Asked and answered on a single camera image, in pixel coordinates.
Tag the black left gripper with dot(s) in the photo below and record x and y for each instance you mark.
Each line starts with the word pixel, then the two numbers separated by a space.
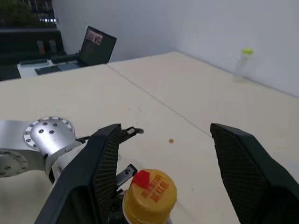
pixel 116 205

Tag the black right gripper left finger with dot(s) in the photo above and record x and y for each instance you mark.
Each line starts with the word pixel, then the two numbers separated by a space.
pixel 81 177

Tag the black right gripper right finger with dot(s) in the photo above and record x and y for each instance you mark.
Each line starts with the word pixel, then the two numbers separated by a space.
pixel 252 177

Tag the drink bottle with yellow cap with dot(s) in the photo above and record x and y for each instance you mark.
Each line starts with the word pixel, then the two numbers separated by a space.
pixel 151 193

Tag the clear bottle with green cap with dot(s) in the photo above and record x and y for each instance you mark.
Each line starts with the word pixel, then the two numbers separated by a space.
pixel 245 63

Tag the open black laptop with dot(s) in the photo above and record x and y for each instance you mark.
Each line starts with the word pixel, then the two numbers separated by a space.
pixel 97 47

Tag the flat dark keyboard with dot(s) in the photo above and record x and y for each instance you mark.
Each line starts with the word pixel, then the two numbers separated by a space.
pixel 57 68

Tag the dark cabinet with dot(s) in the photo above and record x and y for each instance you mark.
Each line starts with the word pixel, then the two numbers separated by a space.
pixel 25 44

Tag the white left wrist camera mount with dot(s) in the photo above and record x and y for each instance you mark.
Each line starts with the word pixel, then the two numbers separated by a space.
pixel 63 163

